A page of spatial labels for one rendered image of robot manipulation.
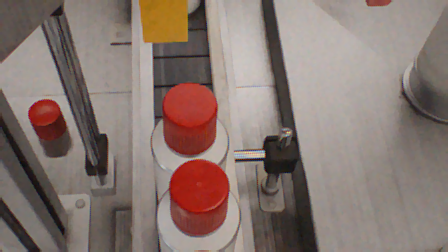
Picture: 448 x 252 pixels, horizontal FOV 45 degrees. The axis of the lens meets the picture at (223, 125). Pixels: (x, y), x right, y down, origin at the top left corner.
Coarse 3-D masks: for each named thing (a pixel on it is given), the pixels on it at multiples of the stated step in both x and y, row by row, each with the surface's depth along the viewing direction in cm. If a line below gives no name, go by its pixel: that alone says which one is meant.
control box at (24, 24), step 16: (0, 0) 7; (16, 0) 7; (32, 0) 8; (48, 0) 8; (64, 0) 8; (0, 16) 7; (16, 16) 7; (32, 16) 8; (48, 16) 8; (0, 32) 7; (16, 32) 8; (32, 32) 8; (0, 48) 7; (16, 48) 8
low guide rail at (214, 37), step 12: (216, 0) 59; (216, 12) 58; (216, 24) 57; (216, 36) 56; (216, 48) 56; (216, 60) 55; (216, 72) 54; (216, 84) 53; (216, 96) 53; (228, 108) 52; (228, 120) 51; (228, 132) 51; (228, 156) 49; (228, 168) 49; (240, 228) 46; (240, 240) 45
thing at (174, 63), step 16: (192, 16) 62; (192, 32) 61; (160, 48) 60; (176, 48) 60; (192, 48) 60; (208, 48) 60; (160, 64) 59; (176, 64) 59; (192, 64) 59; (208, 64) 59; (160, 80) 57; (176, 80) 58; (192, 80) 58; (208, 80) 58; (160, 96) 56; (160, 112) 55
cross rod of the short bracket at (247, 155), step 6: (234, 150) 50; (240, 150) 50; (246, 150) 50; (252, 150) 50; (258, 150) 50; (264, 150) 50; (234, 156) 50; (240, 156) 50; (246, 156) 50; (252, 156) 50; (258, 156) 50; (264, 156) 50; (240, 162) 50
